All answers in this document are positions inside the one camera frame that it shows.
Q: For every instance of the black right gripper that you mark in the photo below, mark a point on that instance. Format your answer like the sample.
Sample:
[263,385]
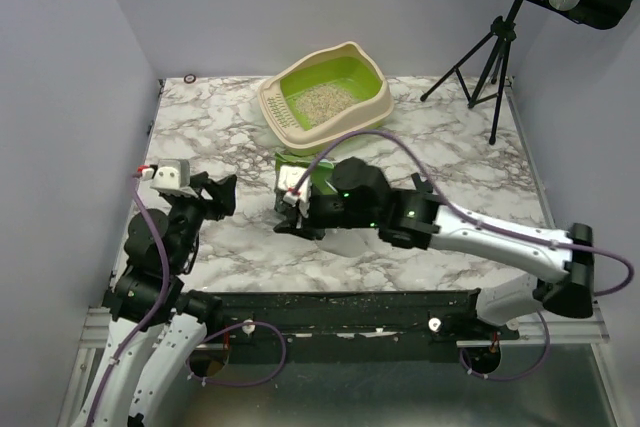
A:
[304,217]

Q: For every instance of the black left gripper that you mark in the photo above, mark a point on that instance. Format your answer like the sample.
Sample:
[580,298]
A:
[223,191]

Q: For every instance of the green cat litter bag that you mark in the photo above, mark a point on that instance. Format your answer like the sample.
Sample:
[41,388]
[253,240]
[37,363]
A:
[319,177]

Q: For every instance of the clear plastic litter scoop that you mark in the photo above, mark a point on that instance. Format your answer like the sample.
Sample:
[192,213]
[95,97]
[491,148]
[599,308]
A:
[349,243]

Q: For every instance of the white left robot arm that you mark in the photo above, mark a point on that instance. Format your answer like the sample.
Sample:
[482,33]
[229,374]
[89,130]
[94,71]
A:
[154,325]

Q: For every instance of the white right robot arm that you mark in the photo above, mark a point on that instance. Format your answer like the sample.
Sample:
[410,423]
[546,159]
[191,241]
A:
[557,266]

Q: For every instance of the green and beige litter box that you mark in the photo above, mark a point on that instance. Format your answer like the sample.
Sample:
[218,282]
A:
[346,65]

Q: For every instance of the clean litter pile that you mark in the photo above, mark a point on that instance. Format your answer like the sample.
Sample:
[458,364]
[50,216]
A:
[321,103]

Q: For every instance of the black tripod stand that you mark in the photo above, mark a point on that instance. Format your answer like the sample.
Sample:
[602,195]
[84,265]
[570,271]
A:
[492,80]

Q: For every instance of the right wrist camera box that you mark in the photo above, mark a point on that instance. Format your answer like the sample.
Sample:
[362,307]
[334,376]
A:
[294,186]

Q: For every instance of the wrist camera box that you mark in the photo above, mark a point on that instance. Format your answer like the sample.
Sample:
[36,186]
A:
[168,177]
[294,186]

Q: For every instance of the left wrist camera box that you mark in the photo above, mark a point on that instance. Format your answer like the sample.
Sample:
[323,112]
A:
[168,177]

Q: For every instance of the black mounting rail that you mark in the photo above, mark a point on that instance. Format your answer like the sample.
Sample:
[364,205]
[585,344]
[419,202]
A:
[341,327]

